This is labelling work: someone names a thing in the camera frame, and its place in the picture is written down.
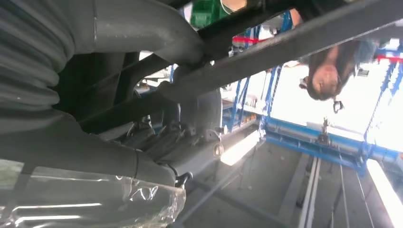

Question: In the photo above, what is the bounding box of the green panel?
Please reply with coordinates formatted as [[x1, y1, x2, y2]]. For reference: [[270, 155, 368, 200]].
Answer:
[[190, 0, 249, 29]]

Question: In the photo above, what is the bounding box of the blue metal shelf rack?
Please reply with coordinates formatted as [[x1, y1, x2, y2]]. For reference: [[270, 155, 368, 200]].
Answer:
[[220, 11, 295, 134], [259, 44, 403, 177]]

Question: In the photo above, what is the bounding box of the standing person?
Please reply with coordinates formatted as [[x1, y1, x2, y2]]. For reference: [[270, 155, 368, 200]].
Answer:
[[299, 39, 378, 114]]

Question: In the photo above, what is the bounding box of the ceiling light panel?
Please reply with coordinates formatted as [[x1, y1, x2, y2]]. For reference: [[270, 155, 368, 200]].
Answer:
[[366, 159, 403, 228], [220, 130, 262, 166]]

